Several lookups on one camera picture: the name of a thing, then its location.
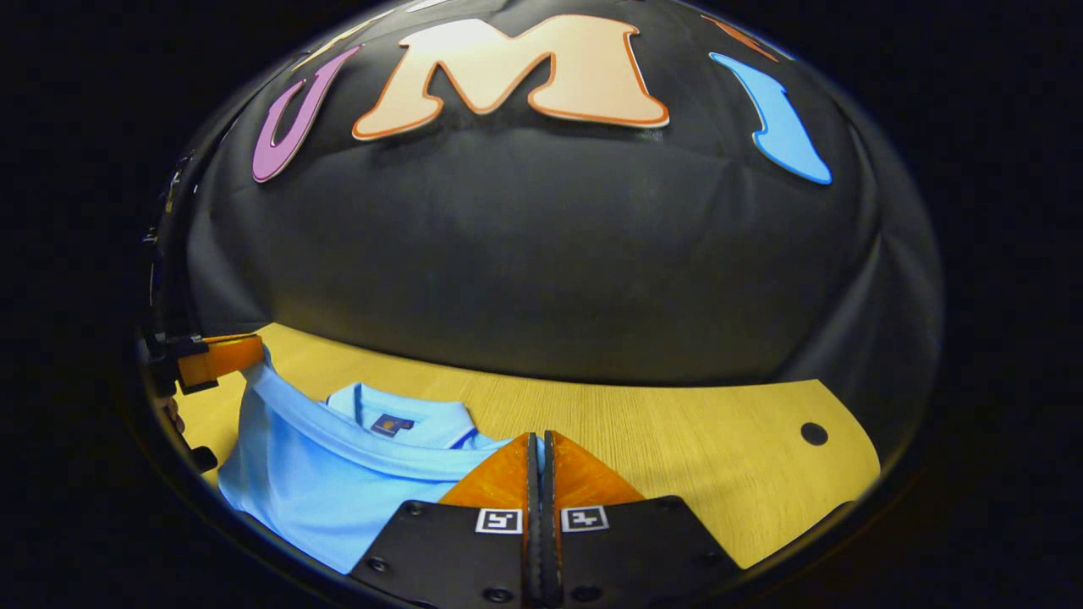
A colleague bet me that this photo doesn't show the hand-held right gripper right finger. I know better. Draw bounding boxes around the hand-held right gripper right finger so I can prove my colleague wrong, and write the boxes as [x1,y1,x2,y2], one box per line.
[541,430,745,609]

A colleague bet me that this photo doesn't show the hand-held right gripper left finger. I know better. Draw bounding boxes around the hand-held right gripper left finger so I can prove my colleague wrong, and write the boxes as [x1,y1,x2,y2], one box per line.
[349,431,542,609]

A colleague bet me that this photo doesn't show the light blue T-shirt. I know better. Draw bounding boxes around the light blue T-shirt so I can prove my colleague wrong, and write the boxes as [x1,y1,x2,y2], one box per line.
[217,359,547,576]

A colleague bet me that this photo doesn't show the black backdrop cloth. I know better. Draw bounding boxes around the black backdrop cloth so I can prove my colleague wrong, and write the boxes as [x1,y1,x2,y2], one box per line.
[140,0,944,458]

